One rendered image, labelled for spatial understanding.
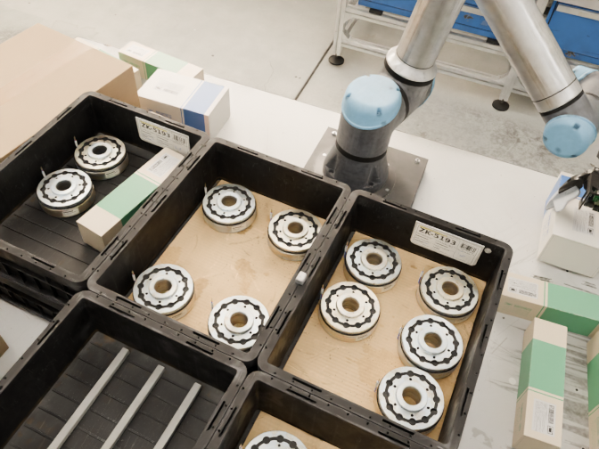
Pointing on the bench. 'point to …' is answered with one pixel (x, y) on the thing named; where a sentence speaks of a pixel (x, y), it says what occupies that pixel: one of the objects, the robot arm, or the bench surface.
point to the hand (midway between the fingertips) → (579, 217)
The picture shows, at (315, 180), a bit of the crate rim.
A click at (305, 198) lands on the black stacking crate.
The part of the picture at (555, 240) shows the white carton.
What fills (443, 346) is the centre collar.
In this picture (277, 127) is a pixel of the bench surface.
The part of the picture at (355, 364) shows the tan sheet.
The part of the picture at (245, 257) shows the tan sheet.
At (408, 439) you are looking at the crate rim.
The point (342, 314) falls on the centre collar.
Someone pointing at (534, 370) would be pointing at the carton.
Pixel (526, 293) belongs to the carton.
